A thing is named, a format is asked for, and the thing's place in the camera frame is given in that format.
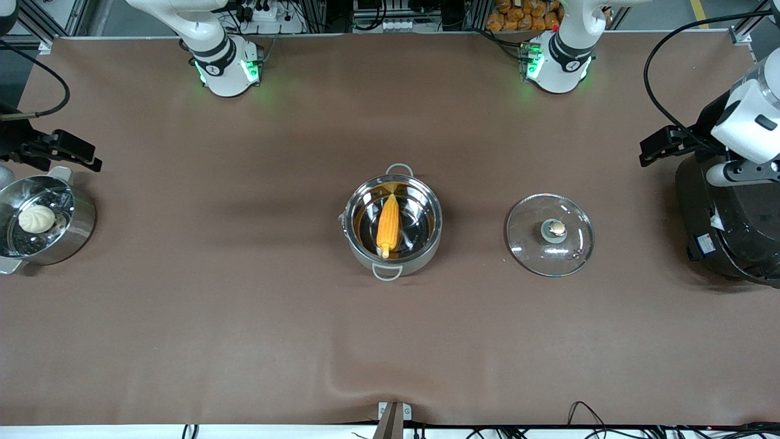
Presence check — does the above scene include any orange snack bag pile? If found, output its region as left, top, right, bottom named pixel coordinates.
left=486, top=0, right=562, bottom=33

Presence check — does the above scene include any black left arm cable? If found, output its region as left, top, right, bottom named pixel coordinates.
left=643, top=9, right=780, bottom=138

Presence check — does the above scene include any metal table clamp bracket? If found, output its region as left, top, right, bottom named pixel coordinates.
left=373, top=401, right=413, bottom=439

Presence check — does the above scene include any black rice cooker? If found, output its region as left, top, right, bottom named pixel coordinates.
left=675, top=151, right=780, bottom=287

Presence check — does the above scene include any aluminium frame profile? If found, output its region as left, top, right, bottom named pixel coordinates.
left=730, top=0, right=780, bottom=47
left=0, top=0, right=92, bottom=52

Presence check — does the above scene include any white steamed bun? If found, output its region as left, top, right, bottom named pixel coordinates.
left=18, top=204, right=57, bottom=234

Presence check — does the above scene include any stainless steel pot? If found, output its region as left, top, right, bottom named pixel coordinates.
left=338, top=163, right=444, bottom=282

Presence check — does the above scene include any glass pot lid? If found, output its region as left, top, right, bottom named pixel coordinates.
left=506, top=193, right=595, bottom=278

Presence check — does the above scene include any table cover cloth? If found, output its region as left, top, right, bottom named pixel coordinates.
left=0, top=34, right=780, bottom=427

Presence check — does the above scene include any white power strip with plugs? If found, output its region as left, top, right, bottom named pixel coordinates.
left=235, top=0, right=294, bottom=23

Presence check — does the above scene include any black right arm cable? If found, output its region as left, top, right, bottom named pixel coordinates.
left=0, top=38, right=71, bottom=119

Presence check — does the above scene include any yellow corn cob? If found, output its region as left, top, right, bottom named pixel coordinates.
left=375, top=194, right=401, bottom=260

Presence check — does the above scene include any black looped floor cable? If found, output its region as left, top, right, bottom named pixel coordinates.
left=567, top=400, right=617, bottom=435

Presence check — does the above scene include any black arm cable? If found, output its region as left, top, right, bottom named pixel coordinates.
left=643, top=9, right=780, bottom=138
left=0, top=38, right=71, bottom=119

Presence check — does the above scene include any steel steamer pot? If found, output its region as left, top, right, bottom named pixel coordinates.
left=0, top=166, right=97, bottom=275

